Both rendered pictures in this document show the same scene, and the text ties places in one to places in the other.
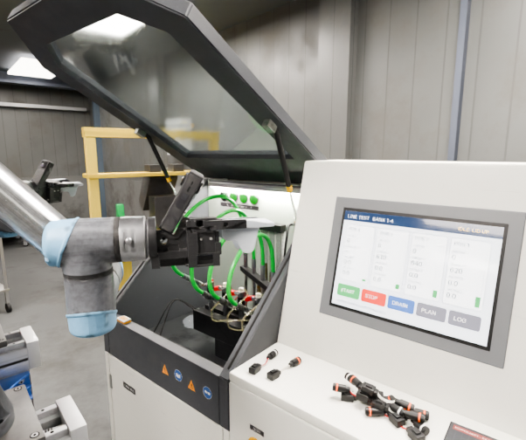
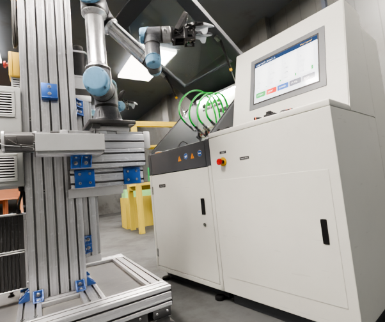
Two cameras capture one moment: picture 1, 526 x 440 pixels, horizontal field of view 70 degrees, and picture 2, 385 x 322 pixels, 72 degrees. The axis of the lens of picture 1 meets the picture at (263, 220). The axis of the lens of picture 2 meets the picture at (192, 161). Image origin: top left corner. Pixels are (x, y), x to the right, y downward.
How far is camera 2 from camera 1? 107 cm
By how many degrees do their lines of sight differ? 18
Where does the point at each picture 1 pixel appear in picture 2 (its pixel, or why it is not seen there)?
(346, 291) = (259, 95)
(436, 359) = (300, 98)
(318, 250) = (246, 87)
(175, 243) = (180, 34)
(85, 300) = (151, 48)
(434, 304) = (295, 77)
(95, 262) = (155, 36)
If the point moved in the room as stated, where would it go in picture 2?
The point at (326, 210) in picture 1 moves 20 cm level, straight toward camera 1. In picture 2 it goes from (247, 69) to (242, 57)
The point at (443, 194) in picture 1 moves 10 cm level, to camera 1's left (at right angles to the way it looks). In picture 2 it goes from (293, 36) to (275, 39)
